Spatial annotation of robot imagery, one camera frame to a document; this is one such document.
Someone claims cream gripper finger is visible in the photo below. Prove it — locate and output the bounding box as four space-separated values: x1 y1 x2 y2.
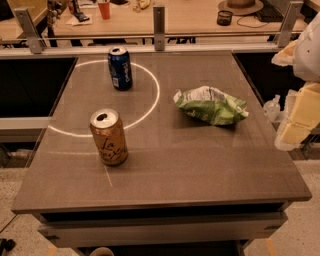
271 40 297 66
274 82 320 151

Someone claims green jalapeno chip bag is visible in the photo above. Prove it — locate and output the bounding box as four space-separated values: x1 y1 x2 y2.
173 86 249 126

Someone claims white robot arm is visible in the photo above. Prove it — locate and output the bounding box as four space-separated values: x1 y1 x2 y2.
272 13 320 151

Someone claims blue Pepsi can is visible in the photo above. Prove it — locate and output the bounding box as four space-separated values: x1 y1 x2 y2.
107 46 133 91

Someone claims orange La Croix can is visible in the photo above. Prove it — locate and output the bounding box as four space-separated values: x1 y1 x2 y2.
90 108 128 166

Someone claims clear sanitizer bottle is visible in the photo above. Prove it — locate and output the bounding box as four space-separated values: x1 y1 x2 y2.
263 95 280 122

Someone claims black keyboard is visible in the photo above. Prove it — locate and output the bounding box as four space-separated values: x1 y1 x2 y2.
256 0 283 22

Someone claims tan brimmed hat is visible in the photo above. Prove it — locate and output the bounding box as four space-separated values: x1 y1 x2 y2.
218 0 264 16

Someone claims black mesh pen cup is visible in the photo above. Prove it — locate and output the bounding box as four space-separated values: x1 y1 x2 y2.
217 10 233 26

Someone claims grey table drawer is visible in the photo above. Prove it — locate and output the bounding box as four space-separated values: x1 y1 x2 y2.
39 212 287 248

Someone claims red plastic cup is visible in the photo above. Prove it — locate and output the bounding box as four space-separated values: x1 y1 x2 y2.
98 0 110 20

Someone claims right metal rail bracket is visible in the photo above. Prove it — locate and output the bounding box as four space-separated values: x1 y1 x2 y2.
276 0 303 48

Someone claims metal rail bracket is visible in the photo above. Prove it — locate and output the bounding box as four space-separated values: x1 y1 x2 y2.
153 6 165 51
14 8 44 54
276 0 303 48

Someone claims black cable on desk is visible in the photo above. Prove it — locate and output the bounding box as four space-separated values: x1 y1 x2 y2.
236 15 270 29

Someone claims middle metal rail bracket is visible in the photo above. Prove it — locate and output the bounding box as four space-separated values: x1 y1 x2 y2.
153 6 165 51

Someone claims left metal rail bracket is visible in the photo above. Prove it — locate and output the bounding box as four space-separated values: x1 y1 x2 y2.
14 8 44 54

